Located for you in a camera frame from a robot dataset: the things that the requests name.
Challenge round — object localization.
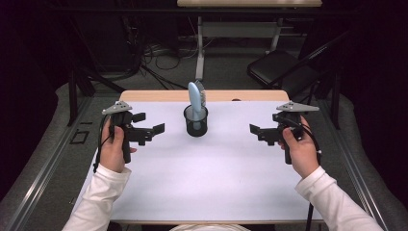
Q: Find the black folding chair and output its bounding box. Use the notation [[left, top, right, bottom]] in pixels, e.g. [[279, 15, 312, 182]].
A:
[[246, 30, 352, 107]]

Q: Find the light blue hairbrush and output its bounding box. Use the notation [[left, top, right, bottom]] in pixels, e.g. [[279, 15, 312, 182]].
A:
[[187, 79, 207, 131]]

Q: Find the person's left hand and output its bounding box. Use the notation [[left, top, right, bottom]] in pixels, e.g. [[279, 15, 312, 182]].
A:
[[99, 118, 138, 174]]

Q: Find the left hand-held gripper black cable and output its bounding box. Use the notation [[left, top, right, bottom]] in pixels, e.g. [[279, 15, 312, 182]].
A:
[[92, 115, 114, 174]]

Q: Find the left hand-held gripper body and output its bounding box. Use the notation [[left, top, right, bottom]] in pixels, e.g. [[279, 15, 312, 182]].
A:
[[101, 100, 155, 165]]

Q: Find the person's right hand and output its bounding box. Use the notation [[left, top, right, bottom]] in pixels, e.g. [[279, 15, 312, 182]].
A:
[[278, 115, 320, 180]]

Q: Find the white table mat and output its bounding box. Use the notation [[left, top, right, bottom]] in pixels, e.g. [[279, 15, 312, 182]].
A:
[[71, 100, 323, 222]]

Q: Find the black metal stand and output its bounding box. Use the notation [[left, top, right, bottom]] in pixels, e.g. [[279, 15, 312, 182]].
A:
[[66, 66, 127, 127]]

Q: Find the person's white clothing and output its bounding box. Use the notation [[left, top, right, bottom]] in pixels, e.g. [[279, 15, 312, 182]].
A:
[[168, 223, 251, 231]]

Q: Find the bundle of floor cables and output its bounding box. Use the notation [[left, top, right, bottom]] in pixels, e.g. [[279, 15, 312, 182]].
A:
[[138, 41, 200, 90]]

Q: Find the metal floor rail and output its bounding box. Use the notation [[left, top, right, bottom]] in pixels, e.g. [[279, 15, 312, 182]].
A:
[[3, 95, 94, 231], [316, 95, 391, 231]]

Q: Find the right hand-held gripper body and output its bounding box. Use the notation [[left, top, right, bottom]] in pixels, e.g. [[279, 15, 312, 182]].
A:
[[256, 100, 320, 166]]

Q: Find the hand-held gripper black cable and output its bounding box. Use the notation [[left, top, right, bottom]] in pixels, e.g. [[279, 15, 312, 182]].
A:
[[92, 115, 114, 174], [278, 115, 322, 231]]

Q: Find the black mesh pen holder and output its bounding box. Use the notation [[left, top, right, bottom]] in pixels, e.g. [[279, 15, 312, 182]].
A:
[[183, 104, 210, 138]]

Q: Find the right hand-held gripper black cable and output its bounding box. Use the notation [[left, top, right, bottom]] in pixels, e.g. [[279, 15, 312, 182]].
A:
[[278, 115, 322, 231]]

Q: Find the white-legged desk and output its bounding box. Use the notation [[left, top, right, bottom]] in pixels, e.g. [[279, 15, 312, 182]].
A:
[[176, 0, 323, 82]]

